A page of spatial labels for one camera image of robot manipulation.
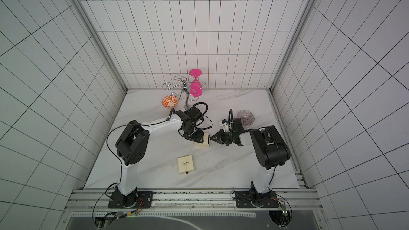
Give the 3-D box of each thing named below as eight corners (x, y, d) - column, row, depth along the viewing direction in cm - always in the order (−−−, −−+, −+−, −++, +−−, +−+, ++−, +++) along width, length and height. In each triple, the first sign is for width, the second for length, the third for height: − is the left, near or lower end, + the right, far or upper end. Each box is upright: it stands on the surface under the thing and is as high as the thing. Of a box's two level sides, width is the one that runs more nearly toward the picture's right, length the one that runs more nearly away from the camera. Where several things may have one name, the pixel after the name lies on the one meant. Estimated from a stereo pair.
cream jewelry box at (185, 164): (179, 175, 82) (178, 173, 79) (178, 159, 87) (177, 157, 84) (194, 172, 83) (194, 170, 80) (192, 156, 88) (192, 154, 85)
